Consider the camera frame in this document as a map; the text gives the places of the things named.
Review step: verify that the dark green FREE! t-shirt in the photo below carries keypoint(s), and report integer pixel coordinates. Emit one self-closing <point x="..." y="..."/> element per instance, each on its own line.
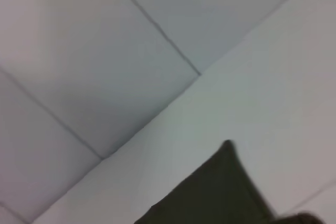
<point x="218" y="192"/>

